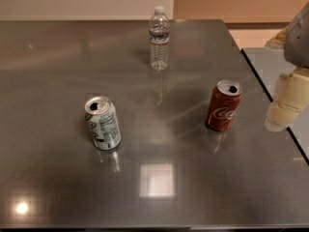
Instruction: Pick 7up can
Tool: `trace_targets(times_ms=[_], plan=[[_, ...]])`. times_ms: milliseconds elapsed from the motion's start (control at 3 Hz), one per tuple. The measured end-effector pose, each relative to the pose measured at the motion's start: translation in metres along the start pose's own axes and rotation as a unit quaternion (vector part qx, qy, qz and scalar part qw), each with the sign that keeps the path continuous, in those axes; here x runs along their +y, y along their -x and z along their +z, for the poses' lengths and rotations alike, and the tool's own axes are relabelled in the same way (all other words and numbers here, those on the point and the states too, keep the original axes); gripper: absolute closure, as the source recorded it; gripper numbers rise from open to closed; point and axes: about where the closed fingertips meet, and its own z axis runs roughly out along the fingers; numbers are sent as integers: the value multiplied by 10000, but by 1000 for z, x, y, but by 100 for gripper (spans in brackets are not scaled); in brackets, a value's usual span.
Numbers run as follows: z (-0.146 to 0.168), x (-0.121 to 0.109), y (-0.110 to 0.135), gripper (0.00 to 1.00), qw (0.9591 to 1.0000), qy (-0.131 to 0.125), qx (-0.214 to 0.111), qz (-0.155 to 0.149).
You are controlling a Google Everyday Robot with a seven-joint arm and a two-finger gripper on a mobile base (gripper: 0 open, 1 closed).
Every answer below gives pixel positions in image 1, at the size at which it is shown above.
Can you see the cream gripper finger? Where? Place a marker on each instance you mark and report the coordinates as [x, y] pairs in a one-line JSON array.
[[290, 97], [277, 42]]

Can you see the white green 7up can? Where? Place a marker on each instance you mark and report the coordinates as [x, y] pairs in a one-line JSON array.
[[103, 123]]

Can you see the grey side table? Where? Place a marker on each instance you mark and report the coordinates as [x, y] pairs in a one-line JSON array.
[[268, 65]]

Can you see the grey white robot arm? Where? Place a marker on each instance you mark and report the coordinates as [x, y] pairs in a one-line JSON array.
[[296, 45]]

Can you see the red Coca-Cola can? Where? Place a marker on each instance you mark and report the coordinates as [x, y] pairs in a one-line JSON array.
[[225, 99]]

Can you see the clear plastic water bottle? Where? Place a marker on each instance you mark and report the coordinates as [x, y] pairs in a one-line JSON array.
[[159, 39]]

